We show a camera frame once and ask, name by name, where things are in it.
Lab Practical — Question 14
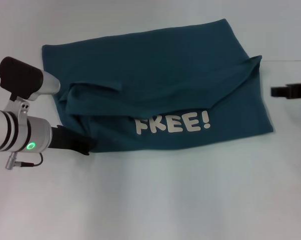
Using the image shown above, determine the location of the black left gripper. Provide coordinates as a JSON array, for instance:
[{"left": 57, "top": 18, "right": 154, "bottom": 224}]
[{"left": 49, "top": 125, "right": 99, "bottom": 157}]

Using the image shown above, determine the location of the teal blue shirt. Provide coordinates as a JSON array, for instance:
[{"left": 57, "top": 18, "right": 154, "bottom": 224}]
[{"left": 41, "top": 18, "right": 275, "bottom": 154}]

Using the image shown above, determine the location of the left gripper cable with plugs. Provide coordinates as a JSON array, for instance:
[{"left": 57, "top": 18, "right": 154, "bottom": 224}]
[{"left": 5, "top": 151, "right": 44, "bottom": 171}]

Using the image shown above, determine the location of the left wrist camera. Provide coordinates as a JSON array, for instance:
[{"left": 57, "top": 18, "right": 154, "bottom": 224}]
[{"left": 0, "top": 56, "right": 62, "bottom": 102}]

